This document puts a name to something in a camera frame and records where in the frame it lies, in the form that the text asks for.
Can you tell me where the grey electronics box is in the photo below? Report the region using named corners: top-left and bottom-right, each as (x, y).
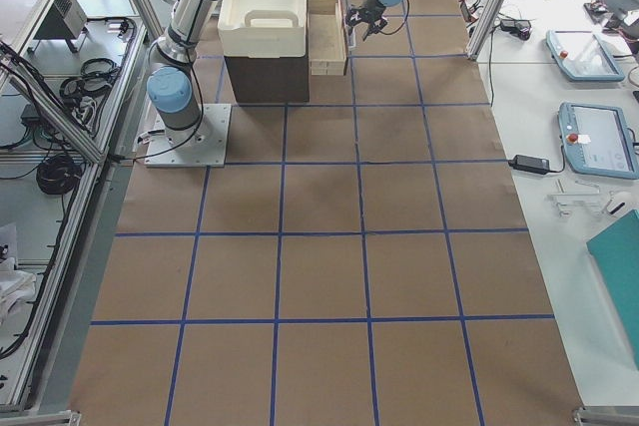
top-left (34, 0), bottom-right (88, 53)

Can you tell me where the light wooden drawer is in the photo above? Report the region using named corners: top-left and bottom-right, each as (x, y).
top-left (308, 0), bottom-right (347, 76)

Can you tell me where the small black power supply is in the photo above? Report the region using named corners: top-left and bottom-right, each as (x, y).
top-left (508, 155), bottom-right (551, 175)

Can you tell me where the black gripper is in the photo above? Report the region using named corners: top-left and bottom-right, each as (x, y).
top-left (344, 4), bottom-right (388, 41)

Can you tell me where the upper blue teach pendant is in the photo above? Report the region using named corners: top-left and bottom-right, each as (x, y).
top-left (545, 30), bottom-right (625, 82)

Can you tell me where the dark wooden drawer cabinet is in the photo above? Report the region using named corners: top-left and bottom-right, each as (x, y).
top-left (225, 55), bottom-right (310, 104)

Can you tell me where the cream plastic storage box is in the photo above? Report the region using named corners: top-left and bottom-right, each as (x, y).
top-left (218, 0), bottom-right (308, 58)

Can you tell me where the lower blue teach pendant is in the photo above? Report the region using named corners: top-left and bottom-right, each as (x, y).
top-left (557, 102), bottom-right (638, 181)

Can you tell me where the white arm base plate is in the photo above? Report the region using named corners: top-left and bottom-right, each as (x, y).
top-left (142, 104), bottom-right (233, 168)

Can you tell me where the blue teach pendant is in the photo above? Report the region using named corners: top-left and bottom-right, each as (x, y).
top-left (545, 30), bottom-right (625, 82)
top-left (557, 102), bottom-right (638, 181)

